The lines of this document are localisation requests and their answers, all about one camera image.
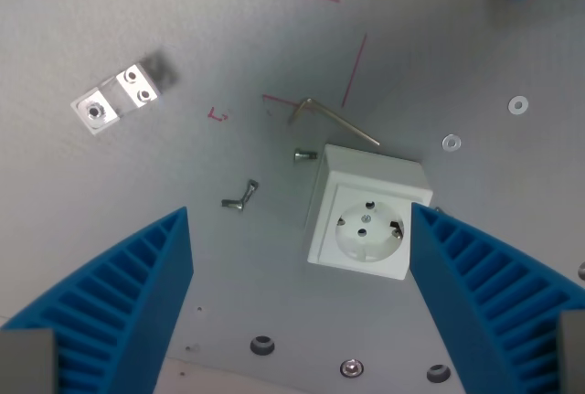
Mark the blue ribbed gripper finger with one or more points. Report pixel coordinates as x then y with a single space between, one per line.
480 284
114 284

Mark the small countersunk metal screw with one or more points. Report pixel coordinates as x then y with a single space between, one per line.
250 189
231 205
305 155

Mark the flat metal washer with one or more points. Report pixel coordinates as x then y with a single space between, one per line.
517 105
451 142

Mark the hex socket table bolt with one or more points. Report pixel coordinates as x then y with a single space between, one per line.
352 368

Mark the metal allen key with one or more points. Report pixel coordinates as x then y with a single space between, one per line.
329 116

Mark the white wall power socket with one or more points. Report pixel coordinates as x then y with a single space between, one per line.
368 216

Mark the aluminium angle bracket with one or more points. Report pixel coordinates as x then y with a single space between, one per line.
116 98

